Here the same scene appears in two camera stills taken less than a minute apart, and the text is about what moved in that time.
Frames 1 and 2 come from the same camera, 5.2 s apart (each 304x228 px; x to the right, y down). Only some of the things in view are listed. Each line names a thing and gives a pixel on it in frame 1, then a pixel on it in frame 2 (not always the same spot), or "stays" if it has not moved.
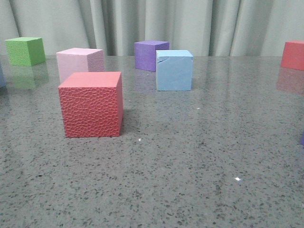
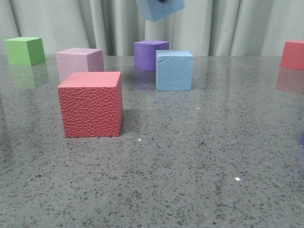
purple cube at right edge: x=302 y=138 stays
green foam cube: x=25 y=51 stays
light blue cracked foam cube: x=174 y=70 stays
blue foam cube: x=3 y=82 to x=155 y=10
